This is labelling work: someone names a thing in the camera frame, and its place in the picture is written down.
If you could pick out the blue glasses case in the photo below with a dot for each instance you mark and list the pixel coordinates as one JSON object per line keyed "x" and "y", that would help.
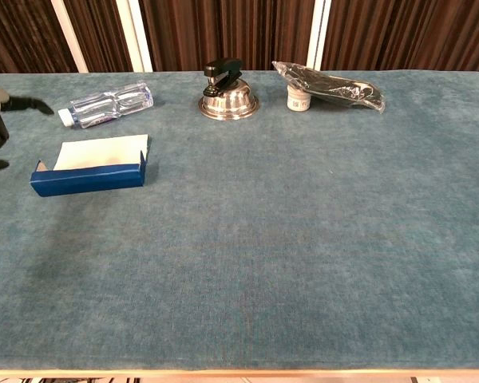
{"x": 88, "y": 181}

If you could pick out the clear plastic water bottle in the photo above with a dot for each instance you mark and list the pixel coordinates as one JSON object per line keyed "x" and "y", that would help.
{"x": 112, "y": 103}

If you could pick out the black stapler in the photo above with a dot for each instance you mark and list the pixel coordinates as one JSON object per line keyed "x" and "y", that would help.
{"x": 223, "y": 72}

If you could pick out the upturned stainless steel bowl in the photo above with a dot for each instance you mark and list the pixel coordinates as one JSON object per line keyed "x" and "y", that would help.
{"x": 231, "y": 103}

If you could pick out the dark brown curtain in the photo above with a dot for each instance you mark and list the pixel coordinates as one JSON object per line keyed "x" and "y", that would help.
{"x": 223, "y": 32}

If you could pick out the small white jar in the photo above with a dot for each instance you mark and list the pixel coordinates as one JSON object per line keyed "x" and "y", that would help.
{"x": 297, "y": 101}

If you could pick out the blue table cloth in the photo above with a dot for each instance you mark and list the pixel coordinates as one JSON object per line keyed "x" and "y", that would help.
{"x": 263, "y": 239}

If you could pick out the plastic bag with black item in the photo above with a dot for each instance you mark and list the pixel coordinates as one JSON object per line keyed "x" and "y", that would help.
{"x": 335, "y": 89}

